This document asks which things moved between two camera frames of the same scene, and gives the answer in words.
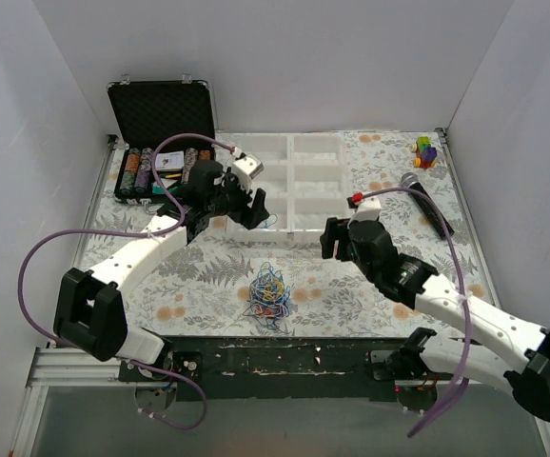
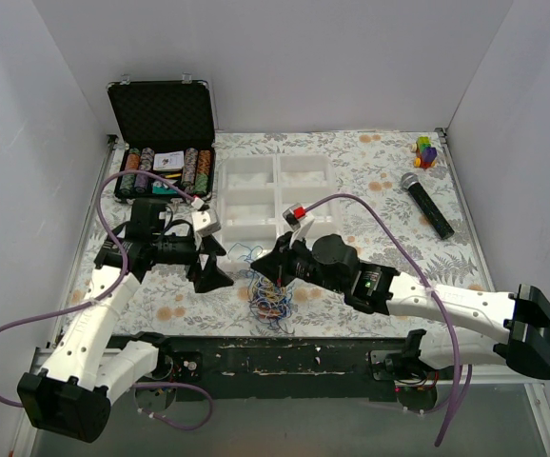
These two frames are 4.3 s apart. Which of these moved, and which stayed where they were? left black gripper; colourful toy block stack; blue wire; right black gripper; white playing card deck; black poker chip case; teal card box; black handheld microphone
Moved: blue wire; left black gripper; right black gripper
Stayed: colourful toy block stack; black handheld microphone; black poker chip case; teal card box; white playing card deck
